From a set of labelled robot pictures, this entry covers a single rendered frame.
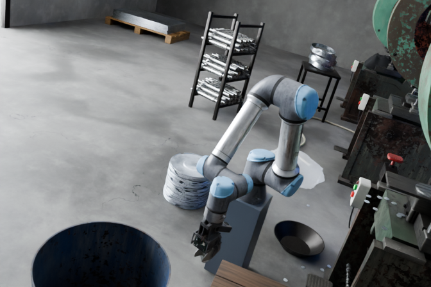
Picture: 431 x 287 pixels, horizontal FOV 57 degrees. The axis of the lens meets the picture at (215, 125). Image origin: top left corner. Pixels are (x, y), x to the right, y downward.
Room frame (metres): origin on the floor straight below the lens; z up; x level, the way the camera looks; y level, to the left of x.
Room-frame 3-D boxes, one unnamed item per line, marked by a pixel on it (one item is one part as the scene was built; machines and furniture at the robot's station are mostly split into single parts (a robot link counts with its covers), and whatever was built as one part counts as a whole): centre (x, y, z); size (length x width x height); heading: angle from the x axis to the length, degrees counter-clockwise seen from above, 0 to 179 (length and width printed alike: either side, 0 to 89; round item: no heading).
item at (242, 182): (1.26, -0.12, 0.69); 0.11 x 0.11 x 0.08; 54
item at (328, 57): (4.51, -0.99, 0.40); 0.45 x 0.40 x 0.79; 178
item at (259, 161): (1.62, -0.24, 0.62); 0.13 x 0.12 x 0.14; 54
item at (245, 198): (1.62, -0.24, 0.50); 0.15 x 0.15 x 0.10
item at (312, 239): (1.94, -0.63, 0.04); 0.30 x 0.30 x 0.07
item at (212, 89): (3.82, 0.06, 0.47); 0.46 x 0.43 x 0.95; 56
